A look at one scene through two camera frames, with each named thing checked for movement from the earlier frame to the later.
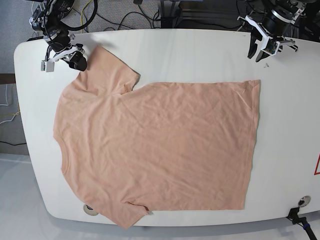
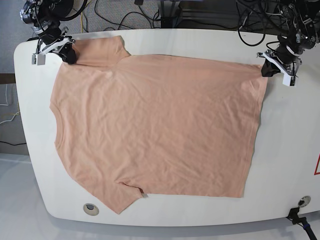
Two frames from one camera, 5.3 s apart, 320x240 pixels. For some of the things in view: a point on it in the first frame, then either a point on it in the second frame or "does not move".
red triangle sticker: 317,172 does not move
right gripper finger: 253,46 to 269,68
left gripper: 59,41 to 53,39
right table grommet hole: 304,201 does not move
